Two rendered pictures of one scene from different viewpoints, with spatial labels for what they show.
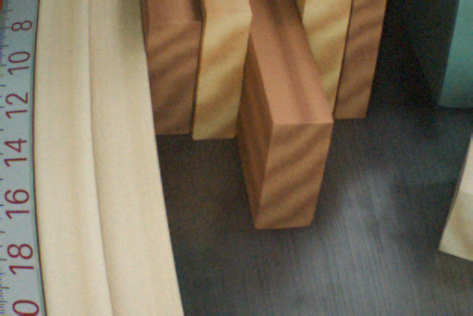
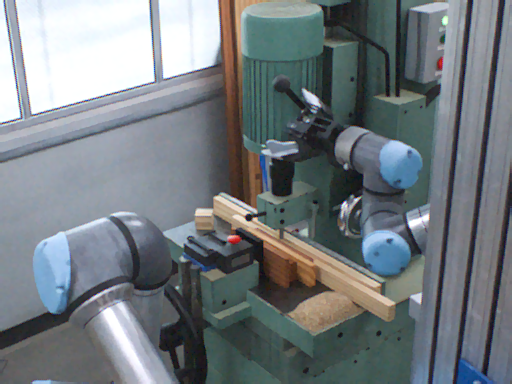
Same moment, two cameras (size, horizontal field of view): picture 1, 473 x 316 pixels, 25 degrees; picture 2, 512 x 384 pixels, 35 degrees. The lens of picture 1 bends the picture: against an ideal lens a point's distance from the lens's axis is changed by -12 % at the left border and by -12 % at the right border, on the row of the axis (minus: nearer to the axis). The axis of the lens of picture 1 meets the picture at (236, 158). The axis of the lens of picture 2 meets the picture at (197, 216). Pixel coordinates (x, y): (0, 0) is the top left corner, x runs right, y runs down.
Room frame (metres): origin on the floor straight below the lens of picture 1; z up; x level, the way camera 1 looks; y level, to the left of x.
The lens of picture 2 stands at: (1.92, -0.71, 1.88)
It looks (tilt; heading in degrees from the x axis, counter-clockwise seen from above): 27 degrees down; 160
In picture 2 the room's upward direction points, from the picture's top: 3 degrees counter-clockwise
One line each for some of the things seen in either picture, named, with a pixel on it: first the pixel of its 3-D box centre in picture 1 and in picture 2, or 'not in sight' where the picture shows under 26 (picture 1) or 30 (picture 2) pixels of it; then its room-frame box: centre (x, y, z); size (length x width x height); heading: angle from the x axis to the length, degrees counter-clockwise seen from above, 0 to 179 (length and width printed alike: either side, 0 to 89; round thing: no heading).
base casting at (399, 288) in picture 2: not in sight; (317, 289); (0.33, 0.18, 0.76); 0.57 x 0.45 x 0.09; 104
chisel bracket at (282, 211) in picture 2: not in sight; (288, 208); (0.35, 0.08, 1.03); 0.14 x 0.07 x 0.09; 104
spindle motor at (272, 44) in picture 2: not in sight; (282, 79); (0.36, 0.06, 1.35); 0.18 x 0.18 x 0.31
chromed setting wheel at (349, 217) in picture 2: not in sight; (358, 215); (0.45, 0.22, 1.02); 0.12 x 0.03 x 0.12; 104
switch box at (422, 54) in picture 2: not in sight; (431, 42); (0.41, 0.41, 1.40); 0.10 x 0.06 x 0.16; 104
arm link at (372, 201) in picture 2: not in sight; (382, 215); (0.81, 0.04, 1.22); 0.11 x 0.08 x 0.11; 150
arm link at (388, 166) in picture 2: not in sight; (386, 162); (0.79, 0.05, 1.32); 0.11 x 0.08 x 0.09; 14
